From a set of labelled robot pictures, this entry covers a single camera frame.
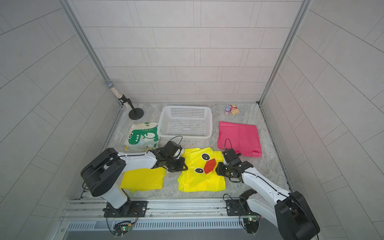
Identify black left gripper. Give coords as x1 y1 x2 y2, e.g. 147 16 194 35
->
165 156 191 173

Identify yellow duck face raincoat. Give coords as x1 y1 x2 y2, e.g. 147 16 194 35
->
178 148 226 193

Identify pink raincoat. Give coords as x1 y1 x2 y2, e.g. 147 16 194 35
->
218 121 262 158

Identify green dinosaur translucent raincoat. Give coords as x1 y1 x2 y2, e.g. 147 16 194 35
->
124 122 160 152

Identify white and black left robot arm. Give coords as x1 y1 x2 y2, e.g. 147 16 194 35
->
80 146 188 210

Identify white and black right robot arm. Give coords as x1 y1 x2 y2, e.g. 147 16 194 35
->
216 160 321 240

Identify white plastic perforated basket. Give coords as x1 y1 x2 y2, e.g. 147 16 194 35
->
157 106 213 141

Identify glass tube on black stand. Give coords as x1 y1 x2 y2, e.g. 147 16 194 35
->
105 80 144 120

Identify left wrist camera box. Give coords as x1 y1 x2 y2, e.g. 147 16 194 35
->
163 141 182 157

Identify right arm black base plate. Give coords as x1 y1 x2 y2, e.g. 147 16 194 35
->
225 199 257 217

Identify right circuit board with wires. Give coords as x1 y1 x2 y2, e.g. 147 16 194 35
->
241 216 261 235

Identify circuit board with wires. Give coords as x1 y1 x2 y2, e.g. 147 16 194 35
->
241 216 261 235
113 221 133 238

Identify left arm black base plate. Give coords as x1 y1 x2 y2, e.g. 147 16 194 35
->
103 200 149 218

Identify left circuit board with wires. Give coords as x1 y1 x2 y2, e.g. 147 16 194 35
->
113 221 133 238

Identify aluminium front rail frame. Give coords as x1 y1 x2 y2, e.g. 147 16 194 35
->
53 196 313 240

